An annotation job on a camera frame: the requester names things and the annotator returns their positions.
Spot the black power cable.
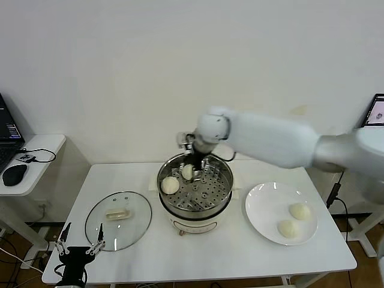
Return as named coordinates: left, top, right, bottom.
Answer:
left=335, top=196, right=352, bottom=242

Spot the stainless steel steamer basket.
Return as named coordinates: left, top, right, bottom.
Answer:
left=147, top=152, right=243, bottom=212

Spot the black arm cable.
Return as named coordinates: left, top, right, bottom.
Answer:
left=220, top=149, right=238, bottom=162

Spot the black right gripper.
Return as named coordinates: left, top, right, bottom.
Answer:
left=179, top=146, right=210, bottom=184

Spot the round glass lid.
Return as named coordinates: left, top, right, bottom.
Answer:
left=85, top=191, right=152, bottom=252

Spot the black floor cable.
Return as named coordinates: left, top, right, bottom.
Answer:
left=0, top=236, right=19, bottom=288

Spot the small black usb hub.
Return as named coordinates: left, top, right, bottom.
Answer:
left=15, top=152, right=34, bottom=164

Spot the white floor cable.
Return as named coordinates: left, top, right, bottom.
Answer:
left=0, top=248, right=43, bottom=274

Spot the black computer mouse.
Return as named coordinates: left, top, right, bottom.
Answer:
left=2, top=164, right=28, bottom=187

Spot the white electric cooker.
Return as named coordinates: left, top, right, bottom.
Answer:
left=158, top=191, right=232, bottom=238

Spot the dark cable adapter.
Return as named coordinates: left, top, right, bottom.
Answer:
left=326, top=181, right=341, bottom=208

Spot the white steamed baozi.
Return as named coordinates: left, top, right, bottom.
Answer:
left=289, top=202, right=312, bottom=221
left=181, top=164, right=194, bottom=182
left=277, top=220, right=302, bottom=239
left=161, top=176, right=181, bottom=195

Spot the black hub cable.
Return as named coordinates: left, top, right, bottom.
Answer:
left=22, top=148, right=57, bottom=164

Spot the black open laptop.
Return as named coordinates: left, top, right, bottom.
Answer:
left=361, top=93, right=384, bottom=128
left=0, top=92, right=25, bottom=175

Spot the white round plate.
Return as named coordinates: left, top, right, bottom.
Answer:
left=245, top=182, right=319, bottom=247

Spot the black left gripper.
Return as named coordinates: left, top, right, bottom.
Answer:
left=55, top=222, right=107, bottom=281

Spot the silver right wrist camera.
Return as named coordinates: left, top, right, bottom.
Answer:
left=176, top=131, right=195, bottom=154

